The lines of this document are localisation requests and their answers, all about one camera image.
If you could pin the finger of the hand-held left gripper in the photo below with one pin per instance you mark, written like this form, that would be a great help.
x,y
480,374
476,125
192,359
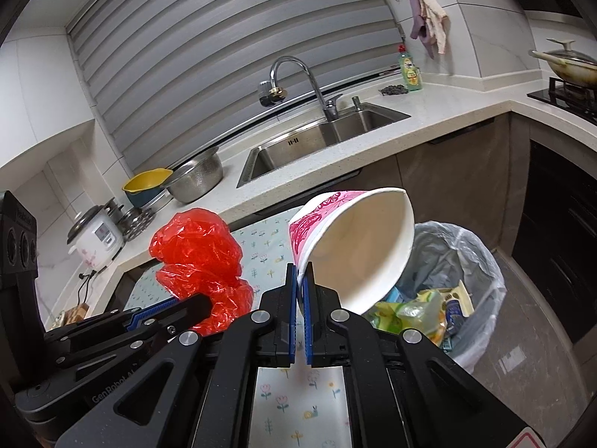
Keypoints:
x,y
154,312
116,344

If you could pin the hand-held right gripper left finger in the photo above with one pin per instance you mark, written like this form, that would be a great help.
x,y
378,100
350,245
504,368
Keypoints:
x,y
291,317

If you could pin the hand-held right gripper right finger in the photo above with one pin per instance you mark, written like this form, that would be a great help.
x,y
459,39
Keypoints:
x,y
306,326

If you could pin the red plastic bag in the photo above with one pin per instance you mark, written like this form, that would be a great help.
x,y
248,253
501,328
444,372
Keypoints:
x,y
196,252

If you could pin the pink paper cup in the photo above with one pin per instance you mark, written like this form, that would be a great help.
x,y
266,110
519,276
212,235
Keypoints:
x,y
359,252

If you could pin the green snack bag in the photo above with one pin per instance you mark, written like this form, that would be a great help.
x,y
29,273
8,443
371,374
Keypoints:
x,y
405,312

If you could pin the trash bin with clear liner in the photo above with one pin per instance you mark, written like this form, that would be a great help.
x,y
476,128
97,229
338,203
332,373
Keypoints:
x,y
480,266

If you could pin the white rice cooker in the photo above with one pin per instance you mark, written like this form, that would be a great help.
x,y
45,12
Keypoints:
x,y
95,238

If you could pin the floral tablecloth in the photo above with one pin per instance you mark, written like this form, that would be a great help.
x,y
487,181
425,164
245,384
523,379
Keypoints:
x,y
298,406

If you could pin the metal steamer rack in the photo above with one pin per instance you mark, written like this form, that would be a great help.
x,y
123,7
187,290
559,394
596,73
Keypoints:
x,y
136,224

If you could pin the yellow and blue basin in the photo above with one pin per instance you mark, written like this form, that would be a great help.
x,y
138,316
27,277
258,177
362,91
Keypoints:
x,y
144,182

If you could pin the steel colander bowl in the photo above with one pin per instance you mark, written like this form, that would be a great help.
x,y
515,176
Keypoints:
x,y
196,177

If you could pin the steel sink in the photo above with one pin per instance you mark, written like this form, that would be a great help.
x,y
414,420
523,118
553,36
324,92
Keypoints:
x,y
298,149

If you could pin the grey kitchen cabinet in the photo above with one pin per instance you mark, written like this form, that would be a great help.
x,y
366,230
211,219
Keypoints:
x,y
443,182

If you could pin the small metal sink fitting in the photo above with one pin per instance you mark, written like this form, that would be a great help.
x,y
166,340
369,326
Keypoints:
x,y
357,103

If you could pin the dark scouring pad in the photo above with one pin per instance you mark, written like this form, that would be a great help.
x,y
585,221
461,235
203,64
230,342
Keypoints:
x,y
392,89

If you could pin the chrome faucet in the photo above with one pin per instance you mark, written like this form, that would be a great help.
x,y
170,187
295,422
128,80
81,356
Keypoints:
x,y
289,61

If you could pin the grey window blind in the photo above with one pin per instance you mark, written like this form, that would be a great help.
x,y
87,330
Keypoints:
x,y
210,56

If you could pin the green dish soap bottle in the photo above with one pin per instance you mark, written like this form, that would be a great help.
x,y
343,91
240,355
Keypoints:
x,y
409,72

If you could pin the purple hanging cloth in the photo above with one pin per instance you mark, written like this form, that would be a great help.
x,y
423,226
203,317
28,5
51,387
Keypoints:
x,y
419,23

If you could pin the beige hanging cloth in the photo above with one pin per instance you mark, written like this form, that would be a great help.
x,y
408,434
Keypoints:
x,y
436,14

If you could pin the black gas stove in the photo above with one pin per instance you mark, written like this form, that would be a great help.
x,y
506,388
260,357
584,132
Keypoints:
x,y
566,98

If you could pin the lidded cooking pot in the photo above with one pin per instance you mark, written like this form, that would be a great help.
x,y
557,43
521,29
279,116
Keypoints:
x,y
571,67

